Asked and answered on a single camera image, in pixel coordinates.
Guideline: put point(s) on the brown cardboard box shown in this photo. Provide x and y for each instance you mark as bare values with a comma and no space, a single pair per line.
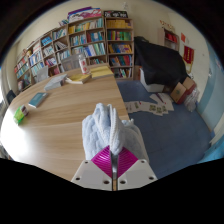
181,90

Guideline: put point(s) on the grey mesh office chair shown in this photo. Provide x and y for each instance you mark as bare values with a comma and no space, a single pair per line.
70,63
42,74

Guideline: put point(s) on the light blue door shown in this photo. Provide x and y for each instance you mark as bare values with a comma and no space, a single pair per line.
213,93

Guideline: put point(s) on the light blue stool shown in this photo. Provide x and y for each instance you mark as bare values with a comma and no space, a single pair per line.
215,151

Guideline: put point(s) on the colourful posters stack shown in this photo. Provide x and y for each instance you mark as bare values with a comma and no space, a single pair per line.
83,14

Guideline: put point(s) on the white storage box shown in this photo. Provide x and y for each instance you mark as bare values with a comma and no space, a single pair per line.
151,86

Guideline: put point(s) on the teal book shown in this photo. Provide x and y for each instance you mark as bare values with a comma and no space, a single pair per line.
37,100

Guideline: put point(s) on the black cloth cover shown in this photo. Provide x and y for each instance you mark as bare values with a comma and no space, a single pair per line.
160,63

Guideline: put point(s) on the wooden bookshelf unit with books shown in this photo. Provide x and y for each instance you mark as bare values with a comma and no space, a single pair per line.
93,43

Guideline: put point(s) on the scattered paper sheets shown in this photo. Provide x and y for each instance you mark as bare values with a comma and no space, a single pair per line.
150,107

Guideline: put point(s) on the white plastic bag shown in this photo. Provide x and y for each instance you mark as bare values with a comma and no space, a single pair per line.
192,100

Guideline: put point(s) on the black sign board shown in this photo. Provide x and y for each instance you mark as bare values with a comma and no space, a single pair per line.
116,14

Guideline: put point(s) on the red wall banner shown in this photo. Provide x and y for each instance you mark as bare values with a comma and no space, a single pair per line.
188,54

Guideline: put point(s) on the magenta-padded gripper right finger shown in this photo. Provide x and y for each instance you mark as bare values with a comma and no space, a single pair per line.
138,173

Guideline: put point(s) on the green plastic bag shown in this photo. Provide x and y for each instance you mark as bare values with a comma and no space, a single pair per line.
19,115

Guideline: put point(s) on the small wooden wall shelf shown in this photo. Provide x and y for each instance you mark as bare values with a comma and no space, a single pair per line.
170,38

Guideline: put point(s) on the grey book stack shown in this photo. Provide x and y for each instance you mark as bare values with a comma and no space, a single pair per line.
55,82

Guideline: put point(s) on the white knitted towel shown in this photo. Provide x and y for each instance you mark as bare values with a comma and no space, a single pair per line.
103,130

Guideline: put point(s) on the dark office chair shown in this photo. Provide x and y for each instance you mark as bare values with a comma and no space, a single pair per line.
10,96

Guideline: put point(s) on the small jar with dark lid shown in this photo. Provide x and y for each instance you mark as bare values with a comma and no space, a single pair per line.
24,110

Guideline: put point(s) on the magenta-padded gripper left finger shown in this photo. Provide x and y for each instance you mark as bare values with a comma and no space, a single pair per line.
91,175

